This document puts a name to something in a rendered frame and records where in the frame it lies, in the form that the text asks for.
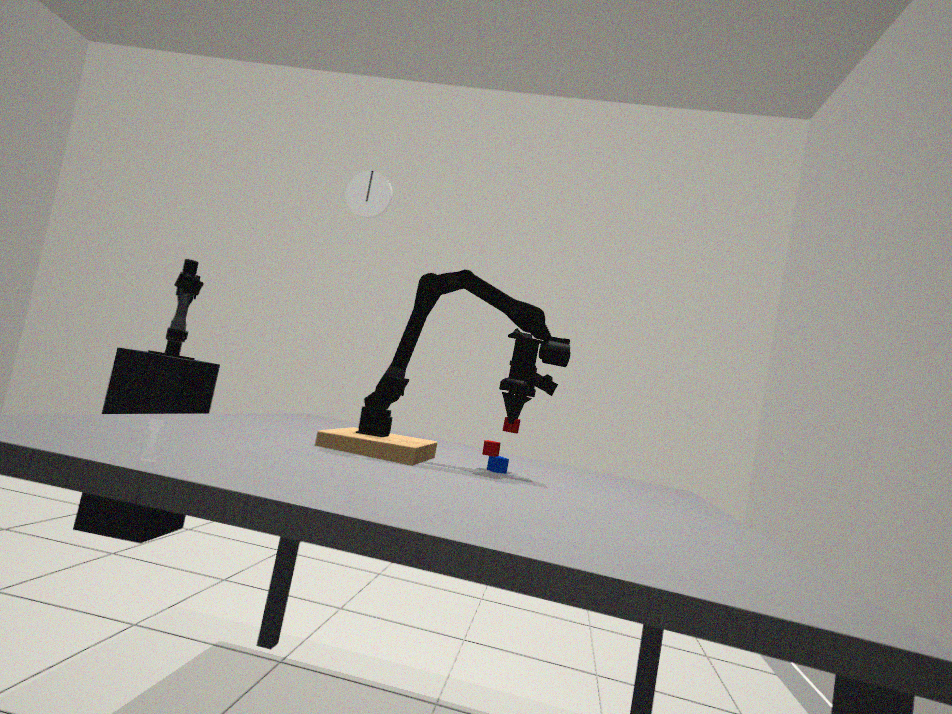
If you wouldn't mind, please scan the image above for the blue cube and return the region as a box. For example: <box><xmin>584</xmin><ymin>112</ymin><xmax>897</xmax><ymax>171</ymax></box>
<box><xmin>487</xmin><ymin>456</ymin><xmax>509</xmax><ymax>474</ymax></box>

